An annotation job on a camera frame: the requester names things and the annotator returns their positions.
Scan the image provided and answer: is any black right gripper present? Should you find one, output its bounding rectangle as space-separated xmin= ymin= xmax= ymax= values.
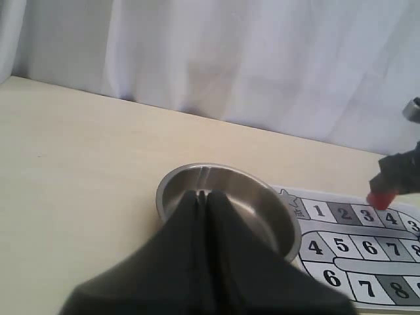
xmin=368 ymin=96 xmax=420 ymax=196

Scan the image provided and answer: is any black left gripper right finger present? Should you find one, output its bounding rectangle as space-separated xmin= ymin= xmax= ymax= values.
xmin=205 ymin=190 xmax=356 ymax=314

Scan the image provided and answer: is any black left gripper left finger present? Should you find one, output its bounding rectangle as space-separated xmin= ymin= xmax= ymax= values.
xmin=60 ymin=191 xmax=217 ymax=314

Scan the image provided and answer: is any red cylinder game piece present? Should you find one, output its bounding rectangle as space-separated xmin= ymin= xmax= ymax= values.
xmin=366 ymin=192 xmax=396 ymax=211

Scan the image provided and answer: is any round stainless steel bowl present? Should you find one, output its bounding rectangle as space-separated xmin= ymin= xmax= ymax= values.
xmin=156 ymin=163 xmax=301 ymax=263

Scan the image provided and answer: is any printed game board sheet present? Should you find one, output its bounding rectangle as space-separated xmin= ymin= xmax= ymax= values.
xmin=275 ymin=186 xmax=419 ymax=314

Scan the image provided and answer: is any white backdrop curtain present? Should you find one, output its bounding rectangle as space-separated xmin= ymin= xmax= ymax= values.
xmin=1 ymin=1 xmax=419 ymax=154

